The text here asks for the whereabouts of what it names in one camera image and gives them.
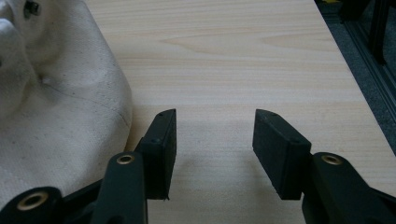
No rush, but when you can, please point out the black metal frame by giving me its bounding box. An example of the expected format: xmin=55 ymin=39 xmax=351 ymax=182
xmin=314 ymin=0 xmax=396 ymax=124

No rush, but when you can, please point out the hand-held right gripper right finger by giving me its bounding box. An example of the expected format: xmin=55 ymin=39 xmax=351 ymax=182
xmin=252 ymin=108 xmax=396 ymax=224

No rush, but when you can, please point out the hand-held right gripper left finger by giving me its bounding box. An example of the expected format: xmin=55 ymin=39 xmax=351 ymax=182
xmin=90 ymin=108 xmax=177 ymax=224

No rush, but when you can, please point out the white canvas bag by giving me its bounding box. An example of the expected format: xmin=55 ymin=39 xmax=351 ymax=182
xmin=0 ymin=0 xmax=134 ymax=210

